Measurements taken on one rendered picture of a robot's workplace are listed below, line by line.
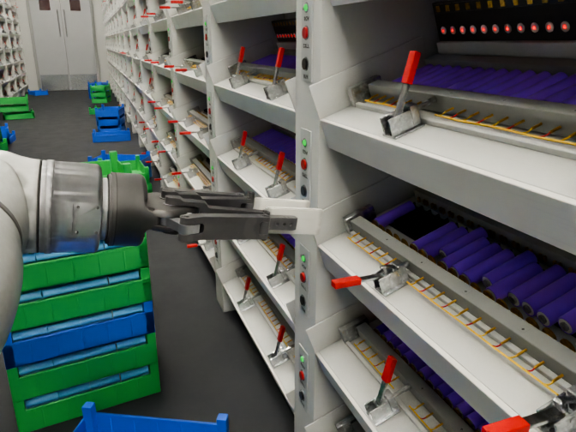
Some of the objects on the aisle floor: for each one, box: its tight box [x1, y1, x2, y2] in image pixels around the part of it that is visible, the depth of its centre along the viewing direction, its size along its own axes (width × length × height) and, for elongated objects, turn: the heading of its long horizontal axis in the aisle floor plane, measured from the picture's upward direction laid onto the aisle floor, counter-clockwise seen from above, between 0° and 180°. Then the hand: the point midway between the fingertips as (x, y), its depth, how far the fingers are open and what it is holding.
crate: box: [13, 363, 161, 432], centre depth 122 cm, size 30×20×8 cm
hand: (287, 216), depth 60 cm, fingers open, 3 cm apart
